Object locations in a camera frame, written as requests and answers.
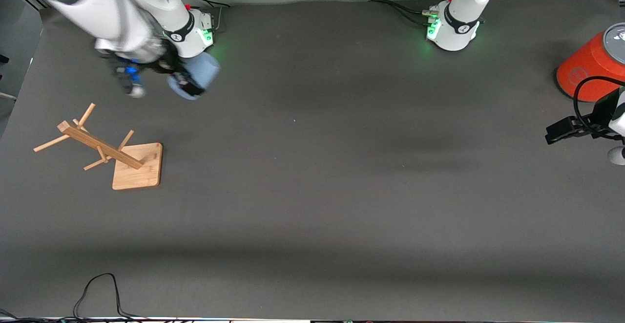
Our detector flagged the light blue cup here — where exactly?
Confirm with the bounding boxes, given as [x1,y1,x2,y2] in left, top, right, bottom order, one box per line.
[167,52,221,101]

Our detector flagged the orange can with grey lid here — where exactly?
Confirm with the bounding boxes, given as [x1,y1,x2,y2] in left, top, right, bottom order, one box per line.
[556,22,625,103]

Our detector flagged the wooden mug tree stand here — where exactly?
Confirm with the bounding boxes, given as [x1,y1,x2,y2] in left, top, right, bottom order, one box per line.
[33,102,163,191]

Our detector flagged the black right arm base cables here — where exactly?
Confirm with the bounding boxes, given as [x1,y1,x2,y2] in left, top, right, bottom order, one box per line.
[173,0,231,33]

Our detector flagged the black arm base cables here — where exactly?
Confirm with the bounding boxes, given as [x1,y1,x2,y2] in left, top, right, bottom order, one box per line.
[369,0,457,26]
[173,0,231,33]

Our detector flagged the black left arm base cables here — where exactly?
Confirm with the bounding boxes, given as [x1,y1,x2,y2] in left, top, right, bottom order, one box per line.
[369,0,457,26]

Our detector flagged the black looped cable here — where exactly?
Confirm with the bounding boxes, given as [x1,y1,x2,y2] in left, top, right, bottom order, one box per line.
[73,273,147,321]

